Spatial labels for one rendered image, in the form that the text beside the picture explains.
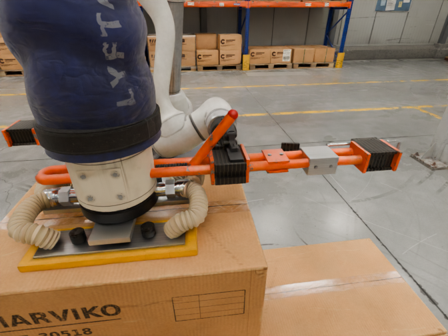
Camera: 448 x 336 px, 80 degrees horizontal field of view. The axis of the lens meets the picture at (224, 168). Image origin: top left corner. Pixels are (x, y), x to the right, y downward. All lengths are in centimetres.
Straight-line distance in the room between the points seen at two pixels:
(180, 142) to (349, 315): 78
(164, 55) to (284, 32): 861
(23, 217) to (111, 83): 33
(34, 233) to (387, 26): 1093
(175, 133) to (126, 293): 49
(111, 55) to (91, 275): 39
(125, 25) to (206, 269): 44
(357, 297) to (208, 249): 66
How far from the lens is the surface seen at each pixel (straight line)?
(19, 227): 65
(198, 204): 56
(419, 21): 1176
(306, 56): 842
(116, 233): 59
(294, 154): 66
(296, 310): 102
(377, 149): 71
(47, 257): 65
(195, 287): 58
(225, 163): 56
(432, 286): 210
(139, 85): 50
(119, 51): 47
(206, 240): 60
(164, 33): 96
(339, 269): 117
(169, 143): 88
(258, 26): 921
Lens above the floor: 138
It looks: 30 degrees down
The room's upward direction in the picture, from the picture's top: straight up
